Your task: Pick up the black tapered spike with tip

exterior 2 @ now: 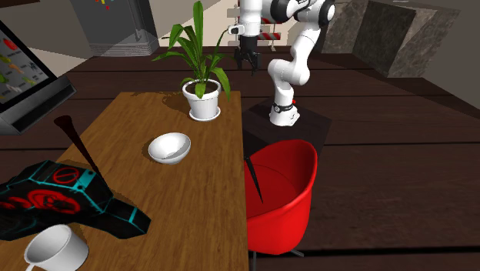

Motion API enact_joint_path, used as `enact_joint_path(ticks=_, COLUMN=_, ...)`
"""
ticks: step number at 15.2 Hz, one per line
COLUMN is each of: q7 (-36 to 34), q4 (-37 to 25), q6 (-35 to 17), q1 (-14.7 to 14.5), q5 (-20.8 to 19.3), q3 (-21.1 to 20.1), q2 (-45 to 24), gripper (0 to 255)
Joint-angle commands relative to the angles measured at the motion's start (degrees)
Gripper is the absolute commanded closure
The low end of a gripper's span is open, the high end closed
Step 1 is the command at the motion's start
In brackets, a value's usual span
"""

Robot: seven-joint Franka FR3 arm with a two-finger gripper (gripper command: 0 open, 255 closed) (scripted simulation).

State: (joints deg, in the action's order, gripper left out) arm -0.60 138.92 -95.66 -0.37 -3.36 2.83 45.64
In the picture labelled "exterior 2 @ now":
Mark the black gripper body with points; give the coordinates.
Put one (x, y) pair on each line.
(248, 44)

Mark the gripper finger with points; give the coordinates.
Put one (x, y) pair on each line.
(240, 60)
(255, 63)

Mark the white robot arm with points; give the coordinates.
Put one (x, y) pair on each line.
(300, 45)

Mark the red white striped stand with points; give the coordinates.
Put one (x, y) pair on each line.
(273, 36)

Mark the green plant in white pot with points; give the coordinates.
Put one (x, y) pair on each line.
(203, 101)

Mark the dark robot stand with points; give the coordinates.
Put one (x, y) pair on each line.
(311, 125)

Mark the white bowl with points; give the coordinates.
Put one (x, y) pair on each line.
(170, 146)

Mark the black tapered stick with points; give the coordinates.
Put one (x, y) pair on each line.
(254, 180)
(77, 140)

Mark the grey refrigerator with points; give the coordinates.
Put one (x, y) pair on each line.
(112, 26)

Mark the grey stone counter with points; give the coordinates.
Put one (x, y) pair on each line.
(390, 37)

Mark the wooden table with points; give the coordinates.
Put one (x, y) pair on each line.
(202, 210)

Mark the red shell chair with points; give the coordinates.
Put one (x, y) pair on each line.
(281, 221)

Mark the black framed picture board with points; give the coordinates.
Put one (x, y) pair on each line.
(33, 101)

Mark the black angular object red cyan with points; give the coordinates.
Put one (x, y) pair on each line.
(48, 195)

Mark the white mug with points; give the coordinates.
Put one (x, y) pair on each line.
(56, 249)

